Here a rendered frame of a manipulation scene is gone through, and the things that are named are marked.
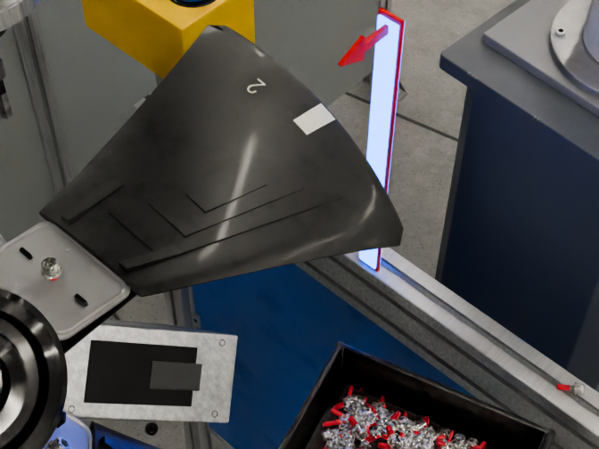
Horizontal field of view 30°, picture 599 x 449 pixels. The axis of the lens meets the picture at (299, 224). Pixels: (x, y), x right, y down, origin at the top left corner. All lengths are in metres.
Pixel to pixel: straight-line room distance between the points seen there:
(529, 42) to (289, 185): 0.53
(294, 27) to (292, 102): 1.32
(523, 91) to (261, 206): 0.51
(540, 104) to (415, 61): 1.42
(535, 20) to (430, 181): 1.11
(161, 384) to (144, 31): 0.40
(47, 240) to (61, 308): 0.06
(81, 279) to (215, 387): 0.21
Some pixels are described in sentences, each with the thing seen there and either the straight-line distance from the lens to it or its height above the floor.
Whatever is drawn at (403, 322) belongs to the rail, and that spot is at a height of 0.82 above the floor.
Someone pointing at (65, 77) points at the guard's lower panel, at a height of 0.58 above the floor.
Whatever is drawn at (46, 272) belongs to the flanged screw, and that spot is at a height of 1.20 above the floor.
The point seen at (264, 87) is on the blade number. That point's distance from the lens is 0.87.
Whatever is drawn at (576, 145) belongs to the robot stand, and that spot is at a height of 0.93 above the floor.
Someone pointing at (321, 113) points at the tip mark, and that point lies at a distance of 0.87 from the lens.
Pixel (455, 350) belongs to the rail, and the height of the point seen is 0.83.
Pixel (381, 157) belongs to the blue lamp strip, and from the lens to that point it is 1.02.
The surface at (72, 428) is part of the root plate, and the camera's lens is 0.80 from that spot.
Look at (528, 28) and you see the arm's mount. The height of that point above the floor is 0.94.
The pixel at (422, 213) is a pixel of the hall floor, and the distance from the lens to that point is 2.32.
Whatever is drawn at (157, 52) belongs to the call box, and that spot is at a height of 1.02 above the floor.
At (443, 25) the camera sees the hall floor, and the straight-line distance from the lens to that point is 2.74.
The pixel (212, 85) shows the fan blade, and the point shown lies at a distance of 0.86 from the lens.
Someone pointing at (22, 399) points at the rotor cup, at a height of 1.20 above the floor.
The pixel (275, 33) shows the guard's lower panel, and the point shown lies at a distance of 2.14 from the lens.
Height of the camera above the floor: 1.78
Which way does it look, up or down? 51 degrees down
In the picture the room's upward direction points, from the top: straight up
